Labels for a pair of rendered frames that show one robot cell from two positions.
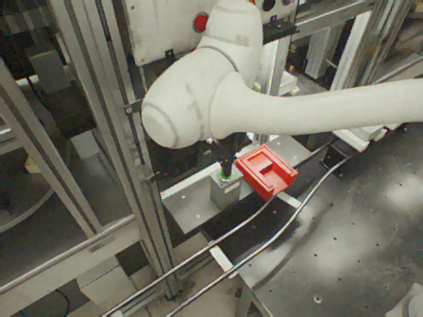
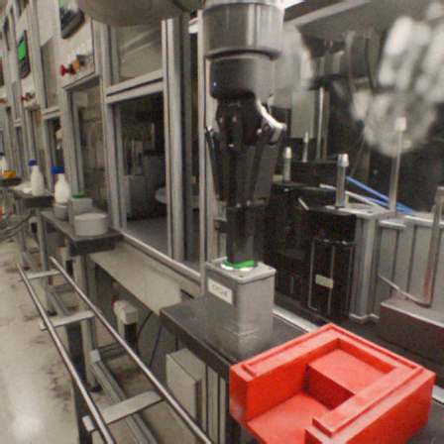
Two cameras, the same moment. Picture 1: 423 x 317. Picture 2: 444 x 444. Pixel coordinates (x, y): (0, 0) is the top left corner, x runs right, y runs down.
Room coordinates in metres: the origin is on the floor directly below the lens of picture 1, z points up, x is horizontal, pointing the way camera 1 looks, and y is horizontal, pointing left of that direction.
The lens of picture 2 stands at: (0.48, -0.49, 1.18)
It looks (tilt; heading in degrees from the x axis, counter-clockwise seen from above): 13 degrees down; 90
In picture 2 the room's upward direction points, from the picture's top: straight up
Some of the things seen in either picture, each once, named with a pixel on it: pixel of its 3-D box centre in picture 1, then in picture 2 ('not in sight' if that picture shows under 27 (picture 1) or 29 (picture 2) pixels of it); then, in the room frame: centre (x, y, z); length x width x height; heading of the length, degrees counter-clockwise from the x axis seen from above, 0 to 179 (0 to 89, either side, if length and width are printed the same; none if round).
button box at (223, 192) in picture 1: (224, 184); (243, 303); (0.52, -0.03, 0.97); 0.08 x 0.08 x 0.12; 35
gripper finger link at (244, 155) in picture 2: (231, 140); (247, 164); (0.52, -0.05, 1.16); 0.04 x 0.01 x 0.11; 35
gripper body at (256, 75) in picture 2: not in sight; (241, 104); (0.51, -0.04, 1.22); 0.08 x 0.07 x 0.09; 125
